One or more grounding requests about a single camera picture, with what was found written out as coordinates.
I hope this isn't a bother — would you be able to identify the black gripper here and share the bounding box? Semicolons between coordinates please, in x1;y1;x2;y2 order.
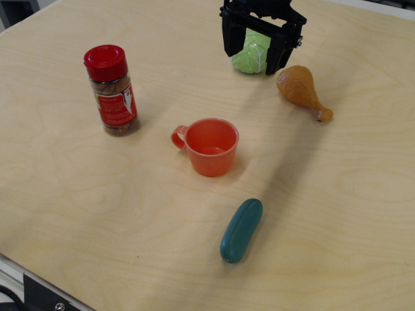
220;1;307;76

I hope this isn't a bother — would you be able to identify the green toy cucumber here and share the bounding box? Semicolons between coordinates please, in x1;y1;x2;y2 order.
220;198;263;264

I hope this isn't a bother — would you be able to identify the orange plastic cup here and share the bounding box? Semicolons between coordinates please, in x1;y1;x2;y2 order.
171;118;239;177

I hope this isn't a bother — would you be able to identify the green toy cabbage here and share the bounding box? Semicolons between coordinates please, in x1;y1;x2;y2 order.
230;29;271;75

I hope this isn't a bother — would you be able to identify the toy chicken drumstick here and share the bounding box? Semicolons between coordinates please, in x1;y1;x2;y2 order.
276;65;333;122

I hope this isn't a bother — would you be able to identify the red lid spice jar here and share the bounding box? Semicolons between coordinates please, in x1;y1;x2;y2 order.
84;45;139;137

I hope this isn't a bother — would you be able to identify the black corner bracket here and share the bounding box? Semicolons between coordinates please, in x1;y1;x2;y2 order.
23;273;93;311

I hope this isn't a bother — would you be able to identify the black cable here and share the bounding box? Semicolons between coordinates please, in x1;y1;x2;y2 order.
0;284;27;311

